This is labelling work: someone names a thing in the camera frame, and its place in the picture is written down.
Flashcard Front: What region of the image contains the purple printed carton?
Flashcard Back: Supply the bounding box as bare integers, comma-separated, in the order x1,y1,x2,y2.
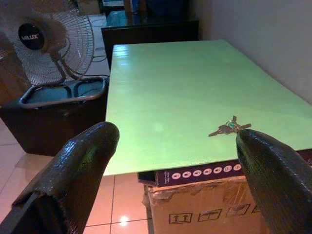
137,159,244,188

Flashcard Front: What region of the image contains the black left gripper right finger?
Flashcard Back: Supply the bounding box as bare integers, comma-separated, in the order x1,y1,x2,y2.
235,129,312,234

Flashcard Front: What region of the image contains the cardboard box with arrow print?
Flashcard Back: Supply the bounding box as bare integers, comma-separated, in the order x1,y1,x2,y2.
143,175,276,234

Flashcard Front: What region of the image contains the dark glass-top cabinet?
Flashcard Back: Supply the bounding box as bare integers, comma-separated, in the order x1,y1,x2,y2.
100,11,200,71

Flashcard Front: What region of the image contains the silver key bunch green tag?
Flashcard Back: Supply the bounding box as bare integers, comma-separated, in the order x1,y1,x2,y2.
208,115,252,137

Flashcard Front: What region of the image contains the Milux standing fan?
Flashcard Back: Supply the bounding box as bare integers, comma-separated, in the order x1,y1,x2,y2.
0,9,95,86

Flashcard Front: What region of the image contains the black bin with grey frame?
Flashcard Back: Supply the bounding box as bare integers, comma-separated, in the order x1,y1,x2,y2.
0,76,109,156

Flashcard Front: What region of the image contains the green table board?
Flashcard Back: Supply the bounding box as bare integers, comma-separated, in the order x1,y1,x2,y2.
102,39,312,176

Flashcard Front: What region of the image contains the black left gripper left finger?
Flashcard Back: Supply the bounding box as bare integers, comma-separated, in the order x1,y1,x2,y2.
0,121,120,234

